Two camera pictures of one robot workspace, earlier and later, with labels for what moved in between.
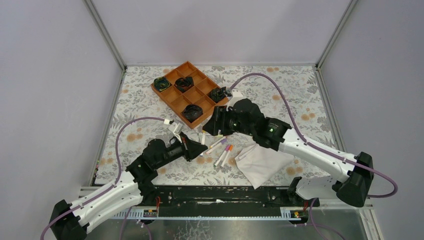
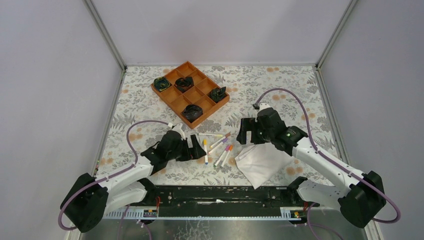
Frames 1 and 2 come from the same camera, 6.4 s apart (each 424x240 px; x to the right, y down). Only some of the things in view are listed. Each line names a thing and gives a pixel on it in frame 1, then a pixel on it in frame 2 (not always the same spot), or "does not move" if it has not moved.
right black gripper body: (220, 120) to (252, 130)
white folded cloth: (259, 163) does not move
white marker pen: (211, 146) does not move
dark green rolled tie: (217, 93) does not move
